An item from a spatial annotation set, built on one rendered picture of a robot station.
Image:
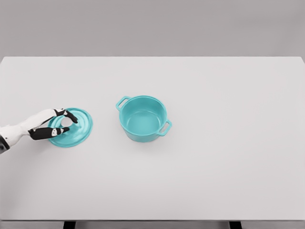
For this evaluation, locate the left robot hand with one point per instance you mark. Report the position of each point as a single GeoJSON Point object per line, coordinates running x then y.
{"type": "Point", "coordinates": [38, 120]}

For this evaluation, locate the teal pot lid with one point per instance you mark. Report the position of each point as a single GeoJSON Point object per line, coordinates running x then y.
{"type": "Point", "coordinates": [78, 131]}

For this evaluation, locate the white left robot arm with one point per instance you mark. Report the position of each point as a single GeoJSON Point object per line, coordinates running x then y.
{"type": "Point", "coordinates": [10, 134]}

